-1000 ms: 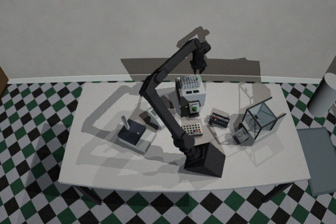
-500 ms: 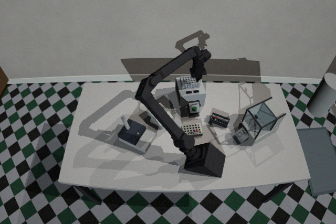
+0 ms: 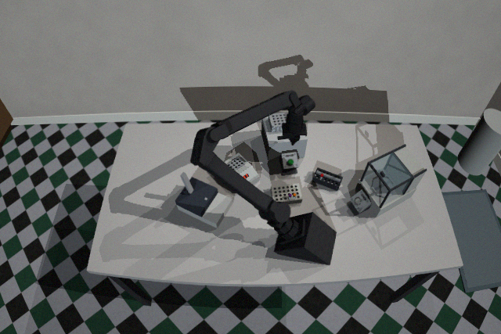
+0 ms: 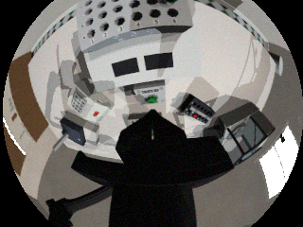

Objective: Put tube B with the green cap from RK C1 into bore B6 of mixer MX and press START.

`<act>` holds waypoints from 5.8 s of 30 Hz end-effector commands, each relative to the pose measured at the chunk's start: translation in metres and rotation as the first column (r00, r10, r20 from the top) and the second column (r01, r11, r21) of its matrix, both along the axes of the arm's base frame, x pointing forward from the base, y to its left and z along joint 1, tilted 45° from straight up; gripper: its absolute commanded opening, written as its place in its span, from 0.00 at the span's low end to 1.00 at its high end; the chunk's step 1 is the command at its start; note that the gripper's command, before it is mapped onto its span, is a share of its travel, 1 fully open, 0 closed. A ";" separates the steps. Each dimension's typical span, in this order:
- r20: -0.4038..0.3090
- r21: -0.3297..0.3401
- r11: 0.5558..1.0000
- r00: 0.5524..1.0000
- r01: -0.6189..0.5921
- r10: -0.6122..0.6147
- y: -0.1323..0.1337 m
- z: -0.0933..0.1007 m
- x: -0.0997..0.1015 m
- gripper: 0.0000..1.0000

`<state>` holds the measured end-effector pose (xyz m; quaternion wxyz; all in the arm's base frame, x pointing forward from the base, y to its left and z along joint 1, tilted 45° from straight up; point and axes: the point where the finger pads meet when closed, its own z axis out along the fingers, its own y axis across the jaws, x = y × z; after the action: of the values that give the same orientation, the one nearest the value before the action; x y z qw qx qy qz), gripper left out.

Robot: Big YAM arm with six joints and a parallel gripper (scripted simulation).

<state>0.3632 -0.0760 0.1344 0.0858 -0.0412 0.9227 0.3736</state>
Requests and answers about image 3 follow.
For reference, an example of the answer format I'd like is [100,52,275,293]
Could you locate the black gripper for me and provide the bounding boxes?
[282,120,307,145]

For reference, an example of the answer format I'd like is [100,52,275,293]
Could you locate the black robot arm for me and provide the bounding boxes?
[190,90,315,245]

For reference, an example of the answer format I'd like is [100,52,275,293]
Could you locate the beige tube rack with round holes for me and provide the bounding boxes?
[271,183,302,204]

